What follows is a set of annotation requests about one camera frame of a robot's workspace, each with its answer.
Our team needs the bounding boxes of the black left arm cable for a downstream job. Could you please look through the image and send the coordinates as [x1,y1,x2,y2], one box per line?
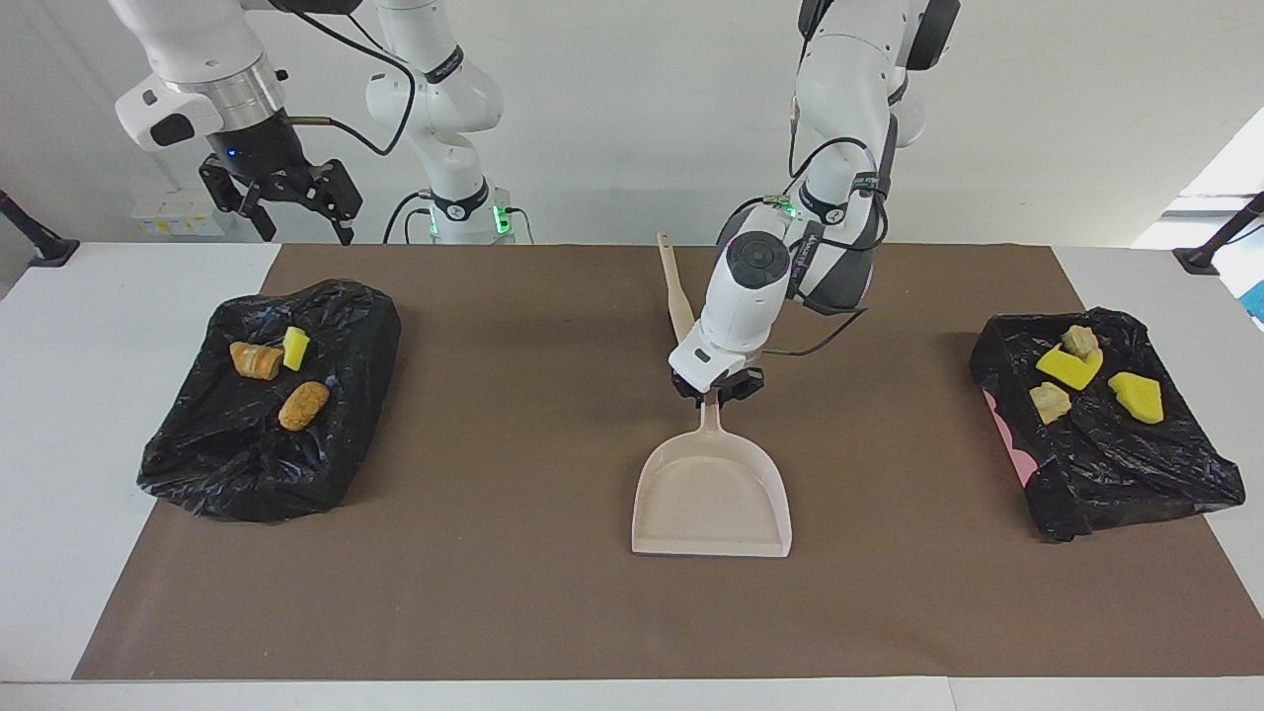
[762,99,890,358]

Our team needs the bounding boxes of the pink bin box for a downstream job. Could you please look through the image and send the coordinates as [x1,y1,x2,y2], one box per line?
[986,388,1035,487]

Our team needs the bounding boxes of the notched yellow sponge piece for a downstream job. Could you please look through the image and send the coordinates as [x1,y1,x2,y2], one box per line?
[1034,345,1105,392]

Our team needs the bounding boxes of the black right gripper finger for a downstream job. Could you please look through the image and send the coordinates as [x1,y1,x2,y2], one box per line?
[198,155,278,242]
[308,157,363,247]

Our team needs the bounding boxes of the black right base cable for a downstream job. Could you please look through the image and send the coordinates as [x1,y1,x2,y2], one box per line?
[383,191,435,245]

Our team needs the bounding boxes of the brown fried nugget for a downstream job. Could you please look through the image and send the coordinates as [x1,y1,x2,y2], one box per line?
[276,380,330,432]

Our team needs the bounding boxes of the black plastic bin bag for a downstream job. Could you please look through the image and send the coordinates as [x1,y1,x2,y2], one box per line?
[969,307,1247,543]
[136,277,404,523]

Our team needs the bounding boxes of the white wall socket box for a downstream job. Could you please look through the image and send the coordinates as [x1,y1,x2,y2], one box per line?
[128,188,236,238]

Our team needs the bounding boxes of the striped croissant piece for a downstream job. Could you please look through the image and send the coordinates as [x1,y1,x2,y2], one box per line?
[229,341,285,381]
[1028,381,1073,427]

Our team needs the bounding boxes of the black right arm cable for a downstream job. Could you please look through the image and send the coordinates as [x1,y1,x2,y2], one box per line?
[281,0,416,157]

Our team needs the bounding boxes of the beige hand brush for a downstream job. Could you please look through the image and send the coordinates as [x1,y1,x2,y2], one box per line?
[656,230,698,339]

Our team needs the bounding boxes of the brown paper table mat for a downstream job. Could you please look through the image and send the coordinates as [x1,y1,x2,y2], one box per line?
[72,244,1264,680]

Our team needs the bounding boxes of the beige plastic dustpan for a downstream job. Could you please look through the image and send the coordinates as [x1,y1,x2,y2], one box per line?
[631,392,794,559]

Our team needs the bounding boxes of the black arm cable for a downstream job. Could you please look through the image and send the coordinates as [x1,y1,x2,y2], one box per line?
[281,0,416,157]
[762,99,890,358]

